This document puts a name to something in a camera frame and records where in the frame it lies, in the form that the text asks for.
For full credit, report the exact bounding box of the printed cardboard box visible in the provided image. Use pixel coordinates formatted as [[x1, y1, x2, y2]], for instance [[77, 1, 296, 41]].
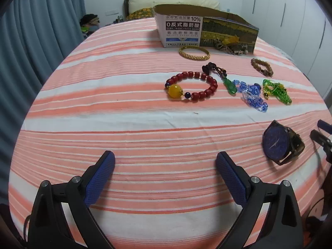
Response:
[[153, 4, 259, 53]]

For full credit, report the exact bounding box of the blue curtain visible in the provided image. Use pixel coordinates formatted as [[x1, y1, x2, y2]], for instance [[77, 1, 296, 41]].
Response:
[[1, 0, 85, 204]]

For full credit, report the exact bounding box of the brown wooden bead bracelet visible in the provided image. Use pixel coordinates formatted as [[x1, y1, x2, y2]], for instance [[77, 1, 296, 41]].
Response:
[[250, 57, 274, 78]]

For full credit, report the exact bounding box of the blue crystal bracelet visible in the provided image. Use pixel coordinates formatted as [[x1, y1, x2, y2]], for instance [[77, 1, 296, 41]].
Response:
[[232, 79, 269, 113]]

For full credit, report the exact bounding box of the clothes pile with black hat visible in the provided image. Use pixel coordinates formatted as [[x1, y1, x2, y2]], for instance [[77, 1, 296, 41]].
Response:
[[79, 13, 100, 38]]

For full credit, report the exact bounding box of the green crystal bracelet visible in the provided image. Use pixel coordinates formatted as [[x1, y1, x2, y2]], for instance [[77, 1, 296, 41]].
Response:
[[262, 78, 293, 106]]

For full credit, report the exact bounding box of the green jade pendant dark cord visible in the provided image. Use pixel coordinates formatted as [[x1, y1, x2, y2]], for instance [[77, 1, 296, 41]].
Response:
[[201, 62, 238, 96]]

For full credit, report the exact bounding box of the blue dial wristwatch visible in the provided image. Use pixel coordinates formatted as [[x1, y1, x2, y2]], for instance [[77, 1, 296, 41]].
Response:
[[262, 120, 305, 166]]

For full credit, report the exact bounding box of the yellow floral quilt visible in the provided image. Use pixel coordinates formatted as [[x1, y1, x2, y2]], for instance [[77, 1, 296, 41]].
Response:
[[126, 7, 155, 21]]

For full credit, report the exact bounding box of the red bead bracelet amber bead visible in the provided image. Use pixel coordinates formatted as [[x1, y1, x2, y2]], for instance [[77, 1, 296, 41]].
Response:
[[164, 71, 218, 102]]

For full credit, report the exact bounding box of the white wardrobe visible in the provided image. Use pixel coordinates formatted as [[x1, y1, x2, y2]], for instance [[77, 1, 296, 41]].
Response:
[[241, 0, 331, 97]]

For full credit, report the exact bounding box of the cream headboard pillow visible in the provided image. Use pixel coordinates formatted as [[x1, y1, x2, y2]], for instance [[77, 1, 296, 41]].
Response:
[[127, 0, 220, 13]]

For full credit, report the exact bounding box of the gold bangle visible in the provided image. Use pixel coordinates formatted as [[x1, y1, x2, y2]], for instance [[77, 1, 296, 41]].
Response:
[[178, 46, 210, 61]]

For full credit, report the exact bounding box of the pink striped bed cover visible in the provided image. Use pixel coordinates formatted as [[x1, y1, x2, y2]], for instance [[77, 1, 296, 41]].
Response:
[[9, 19, 331, 248]]

